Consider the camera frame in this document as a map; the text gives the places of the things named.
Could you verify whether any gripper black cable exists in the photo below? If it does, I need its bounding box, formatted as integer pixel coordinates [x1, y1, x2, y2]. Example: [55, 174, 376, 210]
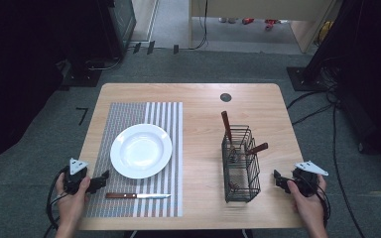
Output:
[289, 177, 331, 230]
[43, 166, 69, 238]

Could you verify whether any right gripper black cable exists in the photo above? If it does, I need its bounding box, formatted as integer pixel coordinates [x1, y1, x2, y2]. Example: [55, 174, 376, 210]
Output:
[289, 177, 331, 230]

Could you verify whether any person's left hand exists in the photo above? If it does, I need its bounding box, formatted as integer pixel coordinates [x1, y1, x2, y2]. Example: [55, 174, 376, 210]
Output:
[55, 176, 92, 230]

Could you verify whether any black wire cutlery basket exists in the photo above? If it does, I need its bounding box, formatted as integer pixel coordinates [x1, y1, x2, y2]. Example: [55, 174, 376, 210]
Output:
[221, 124, 262, 203]

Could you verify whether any black floor tape corner mark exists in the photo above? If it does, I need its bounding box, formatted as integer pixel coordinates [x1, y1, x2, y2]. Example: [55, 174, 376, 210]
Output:
[75, 106, 89, 127]

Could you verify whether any person's right hand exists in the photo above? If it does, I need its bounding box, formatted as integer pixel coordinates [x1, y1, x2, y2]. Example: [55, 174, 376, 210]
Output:
[287, 174, 327, 230]

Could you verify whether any light wooden desk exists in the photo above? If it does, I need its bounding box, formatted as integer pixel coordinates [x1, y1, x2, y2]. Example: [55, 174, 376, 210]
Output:
[188, 0, 341, 55]

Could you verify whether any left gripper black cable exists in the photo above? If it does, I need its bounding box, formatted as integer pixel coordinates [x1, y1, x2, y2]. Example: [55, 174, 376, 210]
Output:
[43, 166, 69, 238]

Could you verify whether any leaning wooden-handled utensil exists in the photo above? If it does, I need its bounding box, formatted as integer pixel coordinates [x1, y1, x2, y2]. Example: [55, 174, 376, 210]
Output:
[232, 142, 269, 161]

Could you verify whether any wooden-handled table knife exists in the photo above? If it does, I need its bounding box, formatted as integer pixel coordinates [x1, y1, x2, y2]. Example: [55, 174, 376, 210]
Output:
[105, 192, 173, 200]

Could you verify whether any yellow object under desk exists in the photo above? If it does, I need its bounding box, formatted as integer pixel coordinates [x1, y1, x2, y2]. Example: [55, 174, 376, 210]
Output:
[317, 21, 334, 46]

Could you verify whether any black floor cable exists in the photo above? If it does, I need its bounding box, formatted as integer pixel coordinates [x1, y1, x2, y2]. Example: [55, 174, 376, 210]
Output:
[286, 88, 368, 238]

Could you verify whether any black hanging cable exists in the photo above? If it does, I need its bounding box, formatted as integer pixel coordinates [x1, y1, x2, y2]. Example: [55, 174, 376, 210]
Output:
[178, 0, 210, 52]

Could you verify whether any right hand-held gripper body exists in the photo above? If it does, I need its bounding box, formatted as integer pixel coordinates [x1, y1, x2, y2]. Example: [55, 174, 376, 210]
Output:
[292, 161, 329, 198]

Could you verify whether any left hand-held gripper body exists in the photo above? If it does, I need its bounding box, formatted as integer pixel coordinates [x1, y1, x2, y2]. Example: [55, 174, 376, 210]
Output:
[63, 158, 89, 195]

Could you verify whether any black stand base plate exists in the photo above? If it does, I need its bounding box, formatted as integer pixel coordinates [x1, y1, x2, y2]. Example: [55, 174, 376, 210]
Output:
[286, 65, 331, 92]
[61, 59, 104, 89]

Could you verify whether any upright wooden-handled fork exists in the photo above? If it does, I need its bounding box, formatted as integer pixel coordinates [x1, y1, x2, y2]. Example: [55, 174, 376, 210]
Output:
[220, 110, 238, 164]

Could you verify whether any striped woven placemat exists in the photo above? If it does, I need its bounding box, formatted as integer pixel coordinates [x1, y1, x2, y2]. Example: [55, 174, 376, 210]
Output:
[84, 101, 184, 218]

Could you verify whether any dark cabinet with glass side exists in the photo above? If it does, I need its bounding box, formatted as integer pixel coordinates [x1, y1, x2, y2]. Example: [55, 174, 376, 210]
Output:
[95, 0, 137, 60]

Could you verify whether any white round plate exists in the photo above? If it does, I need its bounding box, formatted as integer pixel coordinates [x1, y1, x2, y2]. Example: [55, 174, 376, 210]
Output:
[109, 123, 174, 180]

